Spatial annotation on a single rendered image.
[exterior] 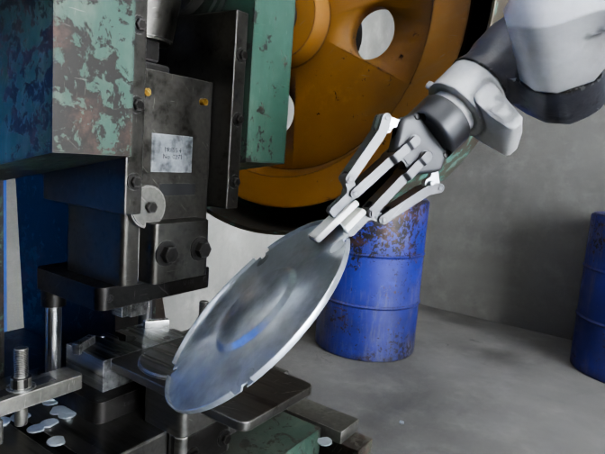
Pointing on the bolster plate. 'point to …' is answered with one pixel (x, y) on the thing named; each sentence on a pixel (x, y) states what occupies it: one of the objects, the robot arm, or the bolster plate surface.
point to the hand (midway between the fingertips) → (337, 224)
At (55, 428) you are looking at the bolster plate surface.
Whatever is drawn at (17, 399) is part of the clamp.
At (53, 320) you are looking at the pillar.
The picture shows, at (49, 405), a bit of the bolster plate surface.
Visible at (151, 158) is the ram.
